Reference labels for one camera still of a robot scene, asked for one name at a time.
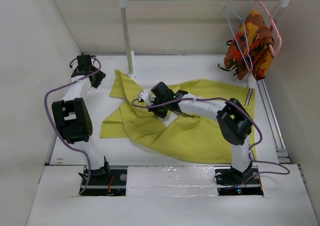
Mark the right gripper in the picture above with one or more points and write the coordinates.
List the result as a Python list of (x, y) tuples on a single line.
[(161, 114)]

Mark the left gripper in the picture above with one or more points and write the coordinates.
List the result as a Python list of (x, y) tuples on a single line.
[(100, 76)]

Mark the yellow-green trousers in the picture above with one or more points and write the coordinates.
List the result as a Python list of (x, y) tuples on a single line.
[(193, 139)]

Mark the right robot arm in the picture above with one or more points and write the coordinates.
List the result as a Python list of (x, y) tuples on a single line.
[(233, 121)]

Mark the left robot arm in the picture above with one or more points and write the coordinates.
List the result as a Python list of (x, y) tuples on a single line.
[(72, 119)]

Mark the pink plastic hanger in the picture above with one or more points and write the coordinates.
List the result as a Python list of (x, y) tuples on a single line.
[(273, 28)]

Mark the orange camouflage garment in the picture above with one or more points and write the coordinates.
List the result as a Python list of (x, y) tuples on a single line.
[(249, 51)]

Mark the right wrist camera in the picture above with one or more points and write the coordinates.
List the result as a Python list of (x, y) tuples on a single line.
[(147, 96)]

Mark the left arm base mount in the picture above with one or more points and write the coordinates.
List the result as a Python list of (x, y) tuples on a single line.
[(112, 185)]

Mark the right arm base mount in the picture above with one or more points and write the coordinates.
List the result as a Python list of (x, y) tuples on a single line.
[(227, 185)]

